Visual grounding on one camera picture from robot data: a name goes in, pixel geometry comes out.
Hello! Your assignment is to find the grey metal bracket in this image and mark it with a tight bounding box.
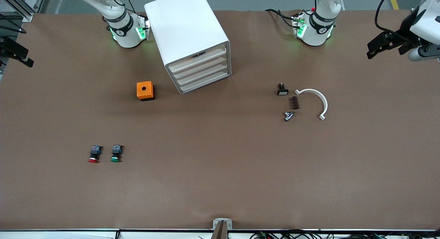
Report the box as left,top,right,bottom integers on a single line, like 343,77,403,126
212,218,233,239

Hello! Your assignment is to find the black base cable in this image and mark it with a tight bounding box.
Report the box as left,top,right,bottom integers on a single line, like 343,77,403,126
265,9,297,28

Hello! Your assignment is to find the white drawer cabinet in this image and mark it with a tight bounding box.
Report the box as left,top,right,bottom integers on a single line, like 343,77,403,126
144,0,232,95

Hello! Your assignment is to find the black cable bundle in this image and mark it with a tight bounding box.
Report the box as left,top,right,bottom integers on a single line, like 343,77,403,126
249,229,440,239

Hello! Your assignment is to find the orange button box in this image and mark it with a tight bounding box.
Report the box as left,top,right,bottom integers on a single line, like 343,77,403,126
136,81,155,101

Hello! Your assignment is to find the brown table mat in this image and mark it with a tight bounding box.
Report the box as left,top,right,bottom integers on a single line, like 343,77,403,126
0,9,440,231

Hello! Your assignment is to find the red push button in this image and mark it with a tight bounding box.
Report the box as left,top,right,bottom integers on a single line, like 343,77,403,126
88,145,103,163

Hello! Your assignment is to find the white plastic drawer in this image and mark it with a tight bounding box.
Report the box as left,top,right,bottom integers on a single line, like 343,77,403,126
173,55,228,79
168,45,227,73
176,63,229,87
179,71,229,93

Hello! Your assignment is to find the white semicircular pipe clamp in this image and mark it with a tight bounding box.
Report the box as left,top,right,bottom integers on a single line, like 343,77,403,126
295,89,328,121

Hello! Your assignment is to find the green push button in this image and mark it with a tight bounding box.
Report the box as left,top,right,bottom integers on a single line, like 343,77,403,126
110,145,124,163

